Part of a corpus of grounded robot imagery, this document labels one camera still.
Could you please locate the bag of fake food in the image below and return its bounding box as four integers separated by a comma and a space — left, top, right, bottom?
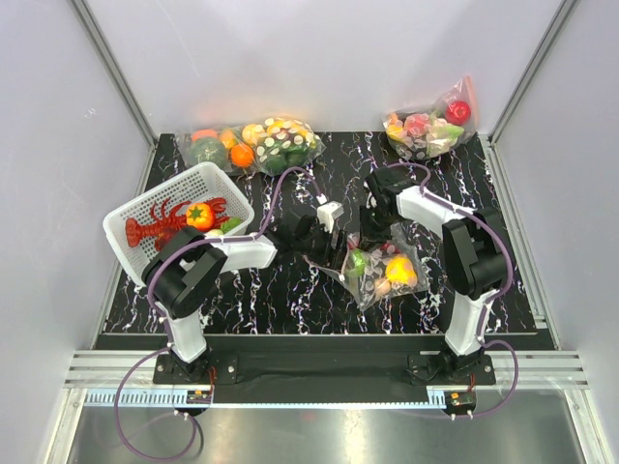
175, 127, 257, 176
382, 76, 479, 160
240, 117, 325, 176

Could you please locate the white plastic basket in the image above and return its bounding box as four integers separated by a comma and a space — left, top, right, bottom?
103, 162, 254, 288

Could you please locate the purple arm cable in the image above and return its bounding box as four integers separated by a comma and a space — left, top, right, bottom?
381, 161, 521, 420
113, 166, 330, 463

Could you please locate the orange toy orange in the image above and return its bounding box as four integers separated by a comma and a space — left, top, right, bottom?
229, 143, 254, 168

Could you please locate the orange toy tomato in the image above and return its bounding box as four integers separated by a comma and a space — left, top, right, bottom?
186, 203, 216, 232

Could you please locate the left bag of fake food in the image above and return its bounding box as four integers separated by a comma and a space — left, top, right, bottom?
175, 127, 257, 176

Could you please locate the red toy chili pepper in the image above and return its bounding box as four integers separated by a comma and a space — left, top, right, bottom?
380, 243, 399, 255

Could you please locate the right bag of fake food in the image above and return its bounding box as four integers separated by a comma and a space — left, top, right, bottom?
382, 76, 479, 160

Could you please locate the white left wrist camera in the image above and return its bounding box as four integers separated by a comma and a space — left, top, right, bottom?
316, 201, 343, 234

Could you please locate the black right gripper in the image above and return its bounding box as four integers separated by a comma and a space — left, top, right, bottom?
357, 205, 397, 253

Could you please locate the middle bag of fake food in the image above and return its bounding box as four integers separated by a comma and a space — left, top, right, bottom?
240, 117, 325, 176

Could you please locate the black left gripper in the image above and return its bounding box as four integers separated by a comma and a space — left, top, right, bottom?
293, 219, 353, 271

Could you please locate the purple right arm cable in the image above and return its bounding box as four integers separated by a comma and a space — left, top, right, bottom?
381, 161, 521, 420

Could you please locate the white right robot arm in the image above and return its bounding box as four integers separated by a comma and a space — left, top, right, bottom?
360, 162, 514, 384

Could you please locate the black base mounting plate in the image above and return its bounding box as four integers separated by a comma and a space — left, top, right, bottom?
153, 334, 496, 407

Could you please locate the yellow toy pear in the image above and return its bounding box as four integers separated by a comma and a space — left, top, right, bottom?
385, 255, 418, 287

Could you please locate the red toy apple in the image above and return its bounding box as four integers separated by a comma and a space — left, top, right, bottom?
444, 101, 472, 127

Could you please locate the red toy lobster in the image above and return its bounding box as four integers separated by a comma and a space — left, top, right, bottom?
125, 197, 229, 251

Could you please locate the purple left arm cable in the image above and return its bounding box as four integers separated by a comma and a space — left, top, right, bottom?
113, 166, 330, 463

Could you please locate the green toy pumpkin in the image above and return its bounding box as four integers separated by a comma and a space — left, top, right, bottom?
189, 137, 228, 169

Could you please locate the clear zip top bag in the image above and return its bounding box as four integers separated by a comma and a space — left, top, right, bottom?
306, 225, 430, 311

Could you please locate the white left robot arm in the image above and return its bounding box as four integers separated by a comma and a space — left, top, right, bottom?
141, 215, 348, 383

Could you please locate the green toy lime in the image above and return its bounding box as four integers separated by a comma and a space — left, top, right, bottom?
344, 248, 368, 278

